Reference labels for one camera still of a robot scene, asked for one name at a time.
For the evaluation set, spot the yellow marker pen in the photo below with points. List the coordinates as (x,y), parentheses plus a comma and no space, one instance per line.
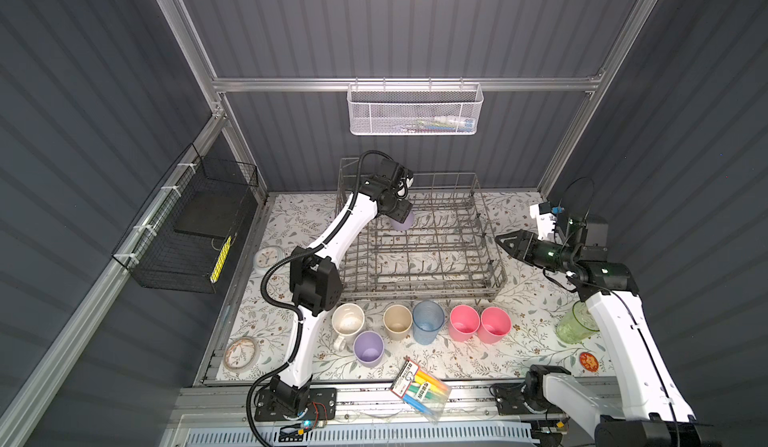
(221,260)

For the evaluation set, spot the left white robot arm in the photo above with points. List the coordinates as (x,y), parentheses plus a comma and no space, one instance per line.
(381,188)

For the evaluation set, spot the white wire wall basket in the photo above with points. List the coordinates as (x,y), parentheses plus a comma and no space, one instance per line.
(377,110)

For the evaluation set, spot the floral table mat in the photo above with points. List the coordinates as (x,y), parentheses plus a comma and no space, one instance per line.
(533,303)

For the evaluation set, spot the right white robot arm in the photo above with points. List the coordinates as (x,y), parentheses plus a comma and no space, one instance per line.
(653,410)

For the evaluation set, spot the pink cup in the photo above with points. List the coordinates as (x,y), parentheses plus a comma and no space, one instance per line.
(463,323)
(495,324)

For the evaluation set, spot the white ceramic mug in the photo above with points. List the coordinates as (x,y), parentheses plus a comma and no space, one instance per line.
(348,322)

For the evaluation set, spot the pens in wall basket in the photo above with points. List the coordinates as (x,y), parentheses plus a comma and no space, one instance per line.
(440,124)

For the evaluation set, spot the black wire side basket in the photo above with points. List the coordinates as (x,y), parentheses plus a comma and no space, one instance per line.
(173,243)

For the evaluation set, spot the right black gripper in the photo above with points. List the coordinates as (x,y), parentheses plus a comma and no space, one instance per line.
(522,245)

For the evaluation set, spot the green translucent cup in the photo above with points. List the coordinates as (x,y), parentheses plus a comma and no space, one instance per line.
(576,325)

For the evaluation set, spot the grey wire dish rack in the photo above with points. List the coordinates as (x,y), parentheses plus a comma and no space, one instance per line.
(449,251)

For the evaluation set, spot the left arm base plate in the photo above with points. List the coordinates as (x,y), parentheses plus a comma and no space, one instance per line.
(306,404)

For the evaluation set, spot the blue translucent cup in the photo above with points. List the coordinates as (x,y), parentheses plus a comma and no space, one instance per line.
(428,320)

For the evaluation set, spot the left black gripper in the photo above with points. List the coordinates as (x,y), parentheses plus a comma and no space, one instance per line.
(401,212)

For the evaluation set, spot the highlighter marker pack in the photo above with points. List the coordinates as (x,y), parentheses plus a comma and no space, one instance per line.
(422,391)

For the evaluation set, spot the lilac cup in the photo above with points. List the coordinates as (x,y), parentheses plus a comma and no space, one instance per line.
(406,224)

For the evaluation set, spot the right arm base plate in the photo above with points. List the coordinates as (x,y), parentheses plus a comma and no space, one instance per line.
(513,399)

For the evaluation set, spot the red round sticker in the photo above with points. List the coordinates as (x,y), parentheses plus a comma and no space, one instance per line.
(589,362)

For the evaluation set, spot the tape roll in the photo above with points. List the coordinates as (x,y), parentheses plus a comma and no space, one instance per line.
(241,354)

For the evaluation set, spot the purple cup front row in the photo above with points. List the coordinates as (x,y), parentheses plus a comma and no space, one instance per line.
(369,348)

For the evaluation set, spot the beige cup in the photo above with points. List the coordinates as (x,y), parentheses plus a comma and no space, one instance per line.
(397,321)

